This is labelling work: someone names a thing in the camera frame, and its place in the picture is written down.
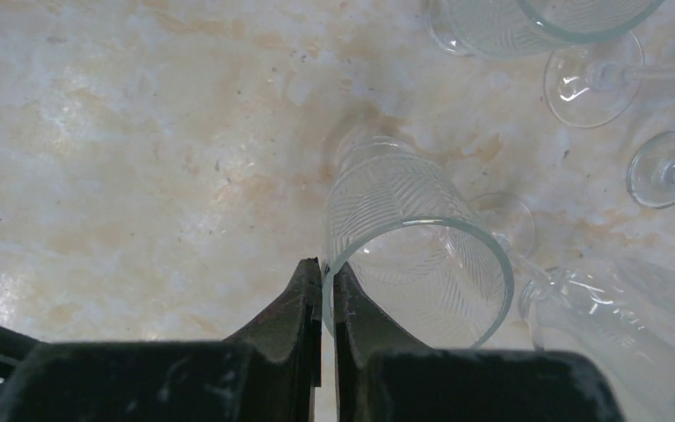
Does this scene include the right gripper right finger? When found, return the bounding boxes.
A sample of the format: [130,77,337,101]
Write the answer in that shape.
[332,265,625,421]

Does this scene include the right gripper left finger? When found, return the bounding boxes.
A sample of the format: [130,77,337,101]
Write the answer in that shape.
[0,258,322,421]

